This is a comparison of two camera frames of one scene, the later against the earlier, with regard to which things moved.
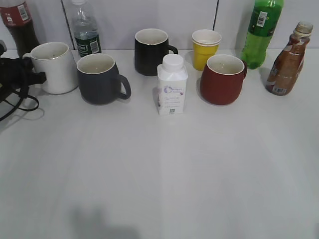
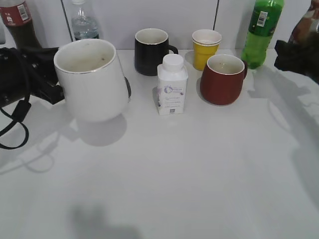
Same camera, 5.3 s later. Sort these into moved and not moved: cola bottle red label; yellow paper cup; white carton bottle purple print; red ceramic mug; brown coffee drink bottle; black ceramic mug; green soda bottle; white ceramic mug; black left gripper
Moved: black left gripper; white ceramic mug; brown coffee drink bottle
Not moved: cola bottle red label; yellow paper cup; green soda bottle; red ceramic mug; black ceramic mug; white carton bottle purple print
